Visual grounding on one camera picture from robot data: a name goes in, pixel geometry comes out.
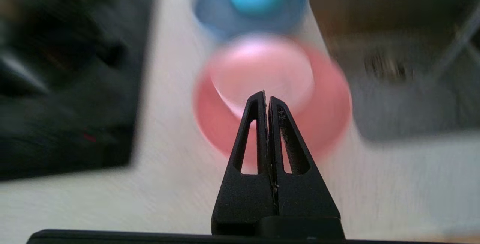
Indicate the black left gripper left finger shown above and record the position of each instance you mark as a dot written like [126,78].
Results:
[243,199]

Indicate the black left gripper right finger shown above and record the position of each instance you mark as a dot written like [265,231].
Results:
[300,195]

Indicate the stainless steel sink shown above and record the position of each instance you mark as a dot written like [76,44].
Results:
[412,112]

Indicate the metal sink drain strainer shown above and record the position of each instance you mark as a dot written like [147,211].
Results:
[386,67]

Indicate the large salmon pink plate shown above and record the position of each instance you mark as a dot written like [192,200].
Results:
[330,116]

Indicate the blue plate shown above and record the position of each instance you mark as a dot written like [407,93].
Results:
[210,15]

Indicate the black induction cooktop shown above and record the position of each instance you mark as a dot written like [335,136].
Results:
[56,142]

